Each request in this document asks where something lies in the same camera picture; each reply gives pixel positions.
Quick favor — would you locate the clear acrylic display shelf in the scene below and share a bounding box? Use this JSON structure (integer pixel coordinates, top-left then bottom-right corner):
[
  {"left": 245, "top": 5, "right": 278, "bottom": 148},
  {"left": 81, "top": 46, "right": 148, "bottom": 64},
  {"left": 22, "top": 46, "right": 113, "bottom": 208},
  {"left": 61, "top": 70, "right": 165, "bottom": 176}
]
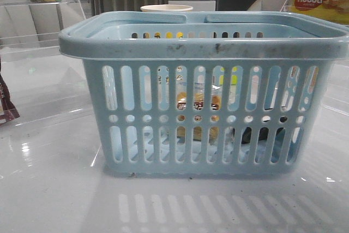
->
[{"left": 1, "top": 0, "right": 92, "bottom": 135}]

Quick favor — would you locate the packaged bread slice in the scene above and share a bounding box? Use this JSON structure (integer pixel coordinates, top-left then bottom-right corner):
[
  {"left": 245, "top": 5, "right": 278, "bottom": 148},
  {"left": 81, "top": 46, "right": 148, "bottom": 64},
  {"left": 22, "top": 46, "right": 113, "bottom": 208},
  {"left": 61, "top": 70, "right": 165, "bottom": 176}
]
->
[{"left": 177, "top": 82, "right": 236, "bottom": 145}]

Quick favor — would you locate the yellow popcorn paper cup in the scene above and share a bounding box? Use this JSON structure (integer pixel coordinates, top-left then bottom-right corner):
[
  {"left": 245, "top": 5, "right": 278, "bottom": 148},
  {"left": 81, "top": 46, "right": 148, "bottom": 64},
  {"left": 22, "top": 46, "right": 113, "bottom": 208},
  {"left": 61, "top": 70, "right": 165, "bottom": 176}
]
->
[{"left": 140, "top": 4, "right": 193, "bottom": 12}]

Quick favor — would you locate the light blue plastic basket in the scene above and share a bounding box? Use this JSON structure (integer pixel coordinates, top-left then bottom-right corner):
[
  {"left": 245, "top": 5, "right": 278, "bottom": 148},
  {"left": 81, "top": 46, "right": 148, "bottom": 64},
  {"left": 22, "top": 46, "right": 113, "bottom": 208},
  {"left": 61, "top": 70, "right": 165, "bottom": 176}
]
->
[{"left": 59, "top": 11, "right": 348, "bottom": 175}]

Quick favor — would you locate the grey armchair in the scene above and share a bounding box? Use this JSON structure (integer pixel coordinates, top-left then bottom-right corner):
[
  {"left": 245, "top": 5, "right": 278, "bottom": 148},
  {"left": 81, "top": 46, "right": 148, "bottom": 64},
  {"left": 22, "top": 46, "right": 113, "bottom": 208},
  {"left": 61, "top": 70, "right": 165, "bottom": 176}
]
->
[{"left": 248, "top": 0, "right": 288, "bottom": 11}]

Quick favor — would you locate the clear acrylic right shelf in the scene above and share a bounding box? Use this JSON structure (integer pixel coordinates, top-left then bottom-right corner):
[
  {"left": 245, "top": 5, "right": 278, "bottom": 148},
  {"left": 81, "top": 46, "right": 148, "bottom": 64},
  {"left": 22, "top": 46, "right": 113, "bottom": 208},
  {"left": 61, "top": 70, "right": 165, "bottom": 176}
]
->
[{"left": 280, "top": 0, "right": 293, "bottom": 12}]

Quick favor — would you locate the red biscuit snack packet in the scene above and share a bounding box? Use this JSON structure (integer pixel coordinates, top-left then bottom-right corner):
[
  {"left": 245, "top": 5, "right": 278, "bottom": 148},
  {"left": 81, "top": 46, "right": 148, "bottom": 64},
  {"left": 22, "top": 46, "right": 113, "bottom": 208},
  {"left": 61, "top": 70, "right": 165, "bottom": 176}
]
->
[{"left": 1, "top": 76, "right": 20, "bottom": 125}]

